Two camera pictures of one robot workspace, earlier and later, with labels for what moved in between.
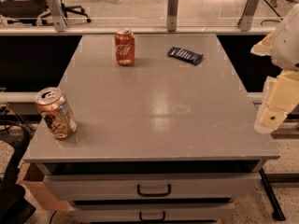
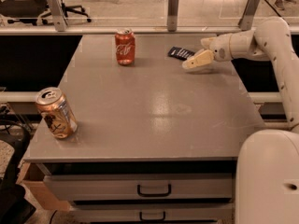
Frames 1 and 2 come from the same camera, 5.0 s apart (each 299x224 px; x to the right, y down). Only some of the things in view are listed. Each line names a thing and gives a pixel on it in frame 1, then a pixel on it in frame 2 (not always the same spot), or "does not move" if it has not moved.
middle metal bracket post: [172, 10] does not move
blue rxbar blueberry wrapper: [184, 55] does not move
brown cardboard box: [32, 176] does not move
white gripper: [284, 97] -> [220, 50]
